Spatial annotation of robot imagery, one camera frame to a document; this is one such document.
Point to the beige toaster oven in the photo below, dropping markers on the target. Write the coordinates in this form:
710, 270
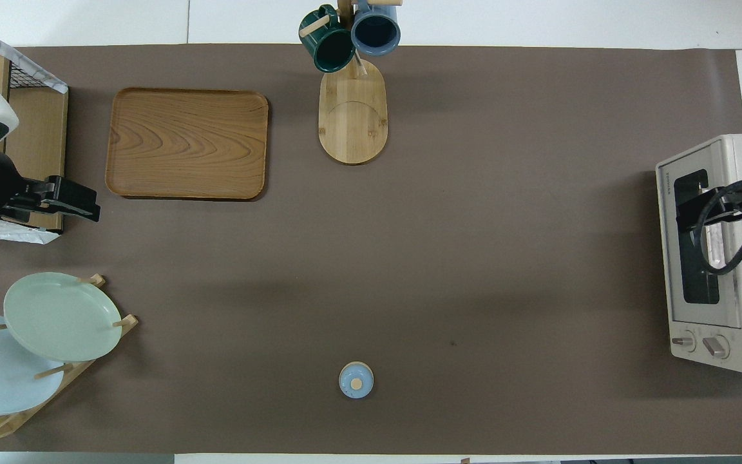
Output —
686, 303

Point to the pale green racked plate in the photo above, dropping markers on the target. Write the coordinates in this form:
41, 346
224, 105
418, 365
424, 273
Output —
55, 316

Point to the wooden serving tray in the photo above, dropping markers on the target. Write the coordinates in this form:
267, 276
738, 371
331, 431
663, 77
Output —
184, 145

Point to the wooden plate rack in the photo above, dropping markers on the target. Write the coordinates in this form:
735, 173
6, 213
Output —
55, 370

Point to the brown table mat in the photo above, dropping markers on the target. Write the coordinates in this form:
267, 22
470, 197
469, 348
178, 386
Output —
474, 225

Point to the wooden mug tree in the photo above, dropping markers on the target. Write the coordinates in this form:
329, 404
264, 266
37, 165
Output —
353, 122

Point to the dark green mug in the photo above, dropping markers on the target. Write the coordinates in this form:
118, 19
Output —
329, 45

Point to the blue mug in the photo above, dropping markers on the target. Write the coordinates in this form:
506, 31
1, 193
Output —
376, 29

